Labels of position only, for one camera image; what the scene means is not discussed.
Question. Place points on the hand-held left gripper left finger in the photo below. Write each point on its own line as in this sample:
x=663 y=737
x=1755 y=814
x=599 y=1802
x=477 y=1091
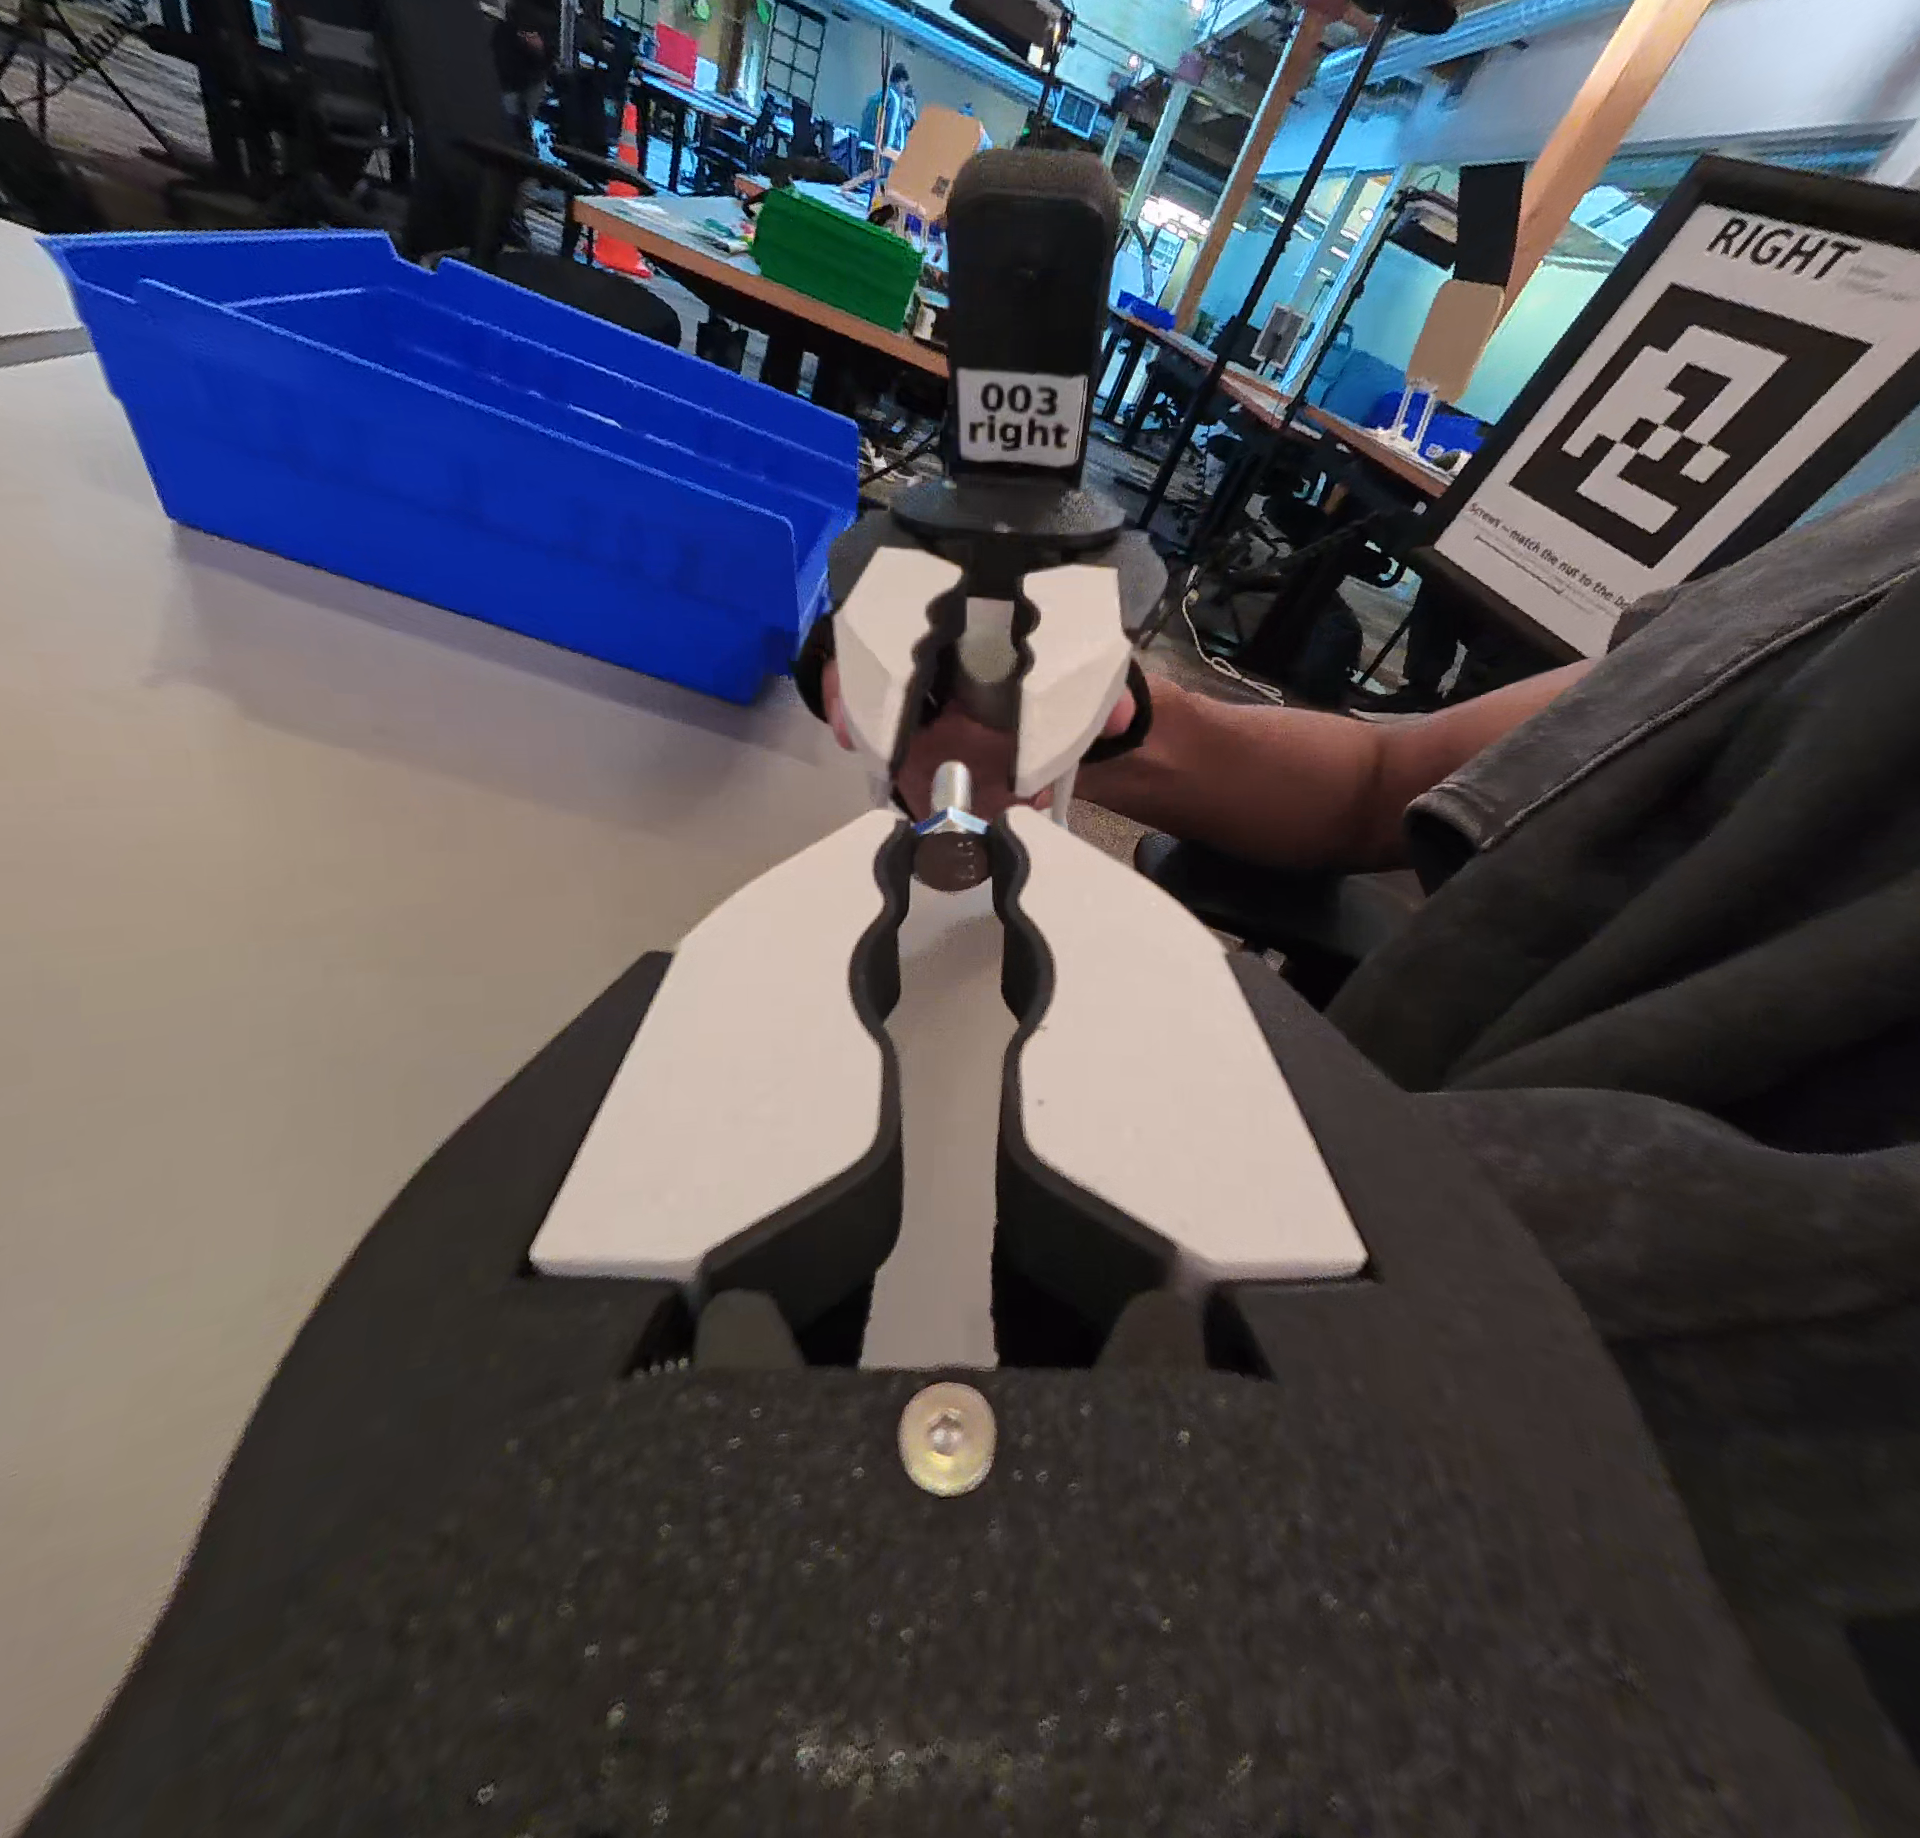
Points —
x=720 y=1104

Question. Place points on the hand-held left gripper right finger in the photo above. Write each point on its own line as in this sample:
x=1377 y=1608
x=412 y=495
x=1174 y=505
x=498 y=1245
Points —
x=1187 y=1104

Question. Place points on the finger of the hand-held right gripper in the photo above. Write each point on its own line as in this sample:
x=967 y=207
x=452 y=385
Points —
x=1082 y=670
x=885 y=639

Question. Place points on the thick silver bolt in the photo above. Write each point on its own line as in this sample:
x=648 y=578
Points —
x=953 y=789

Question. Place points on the silver hex nut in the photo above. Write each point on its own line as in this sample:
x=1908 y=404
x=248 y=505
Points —
x=948 y=824

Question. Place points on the blue plastic bin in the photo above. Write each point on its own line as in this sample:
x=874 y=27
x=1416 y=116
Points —
x=452 y=445

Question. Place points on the person's right forearm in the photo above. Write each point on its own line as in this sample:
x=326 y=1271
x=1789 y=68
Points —
x=1320 y=775

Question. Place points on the grey desk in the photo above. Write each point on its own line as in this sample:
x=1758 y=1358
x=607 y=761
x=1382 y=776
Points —
x=300 y=895

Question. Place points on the person's right hand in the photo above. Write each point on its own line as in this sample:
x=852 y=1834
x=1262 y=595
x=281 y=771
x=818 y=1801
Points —
x=992 y=760

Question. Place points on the tan board stand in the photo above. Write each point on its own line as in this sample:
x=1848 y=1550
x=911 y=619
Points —
x=1457 y=354
x=933 y=160

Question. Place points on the green crate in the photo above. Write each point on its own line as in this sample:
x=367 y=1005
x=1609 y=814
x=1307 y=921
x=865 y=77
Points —
x=833 y=255

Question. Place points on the thin wooden pillar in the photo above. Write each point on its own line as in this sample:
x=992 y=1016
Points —
x=1253 y=175

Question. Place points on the black studio light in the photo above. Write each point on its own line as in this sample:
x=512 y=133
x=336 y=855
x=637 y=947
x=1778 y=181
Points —
x=1007 y=0

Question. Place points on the brown wooden table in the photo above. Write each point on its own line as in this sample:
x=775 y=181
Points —
x=1320 y=420
x=677 y=240

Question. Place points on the orange traffic cone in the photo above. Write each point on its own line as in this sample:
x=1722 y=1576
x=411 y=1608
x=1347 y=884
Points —
x=627 y=234

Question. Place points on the black office chair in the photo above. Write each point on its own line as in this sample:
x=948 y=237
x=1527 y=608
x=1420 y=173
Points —
x=452 y=70

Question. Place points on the thick wooden pillar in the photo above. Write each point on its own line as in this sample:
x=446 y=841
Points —
x=1635 y=100

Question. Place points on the black framed marker sign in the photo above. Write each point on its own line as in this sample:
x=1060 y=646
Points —
x=1697 y=414

